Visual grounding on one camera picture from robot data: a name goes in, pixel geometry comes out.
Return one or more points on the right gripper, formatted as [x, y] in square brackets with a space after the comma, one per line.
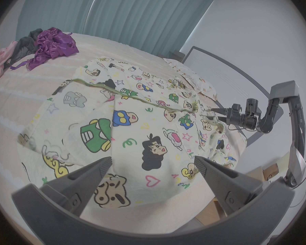
[234, 117]

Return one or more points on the white printed pyjama top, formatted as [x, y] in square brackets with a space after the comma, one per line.
[142, 126]

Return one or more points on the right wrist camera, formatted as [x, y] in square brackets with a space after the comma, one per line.
[236, 107]

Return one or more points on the grey bedside table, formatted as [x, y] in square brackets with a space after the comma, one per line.
[177, 56]

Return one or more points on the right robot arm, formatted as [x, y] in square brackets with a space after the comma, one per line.
[283, 90]

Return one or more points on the purple satin garment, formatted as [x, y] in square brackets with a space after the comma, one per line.
[53, 43]

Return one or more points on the blue-green curtain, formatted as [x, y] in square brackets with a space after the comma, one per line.
[53, 9]
[148, 16]

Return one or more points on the black garment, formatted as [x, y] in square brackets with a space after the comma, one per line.
[23, 47]

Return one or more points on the white printed pillow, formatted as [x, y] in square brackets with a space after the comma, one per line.
[193, 75]

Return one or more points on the bed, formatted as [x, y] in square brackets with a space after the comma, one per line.
[28, 90]

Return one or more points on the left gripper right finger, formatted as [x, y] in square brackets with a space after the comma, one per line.
[227, 185]

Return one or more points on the pink garment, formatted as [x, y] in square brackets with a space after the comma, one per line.
[0, 65]

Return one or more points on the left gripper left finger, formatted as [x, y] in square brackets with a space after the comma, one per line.
[79, 185]

